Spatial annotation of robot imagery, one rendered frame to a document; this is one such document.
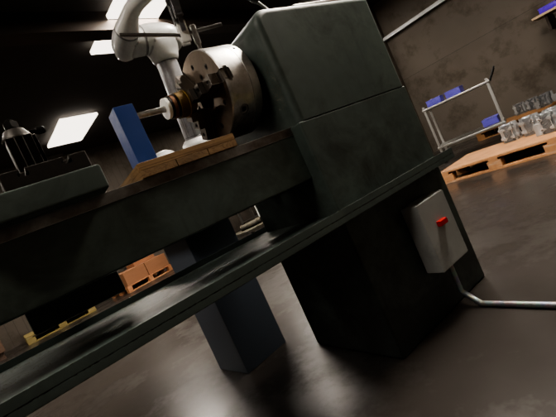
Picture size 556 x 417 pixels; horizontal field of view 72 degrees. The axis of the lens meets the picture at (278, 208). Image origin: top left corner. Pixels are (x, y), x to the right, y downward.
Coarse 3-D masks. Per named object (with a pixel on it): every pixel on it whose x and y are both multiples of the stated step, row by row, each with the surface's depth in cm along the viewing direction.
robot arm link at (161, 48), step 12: (144, 24) 173; (156, 24) 174; (168, 24) 178; (156, 48) 174; (168, 48) 176; (156, 60) 177; (168, 60) 178; (168, 72) 178; (180, 72) 182; (168, 84) 180; (180, 120) 184; (192, 132) 184; (192, 144) 183
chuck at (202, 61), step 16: (208, 48) 126; (224, 48) 126; (192, 64) 131; (208, 64) 123; (224, 64) 121; (240, 64) 124; (192, 80) 135; (224, 80) 120; (240, 80) 122; (224, 96) 123; (240, 96) 123; (224, 112) 127; (240, 112) 125; (224, 128) 131; (240, 128) 130
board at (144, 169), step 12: (204, 144) 109; (216, 144) 111; (228, 144) 113; (168, 156) 103; (180, 156) 104; (192, 156) 106; (204, 156) 108; (144, 168) 99; (156, 168) 100; (168, 168) 102; (132, 180) 106
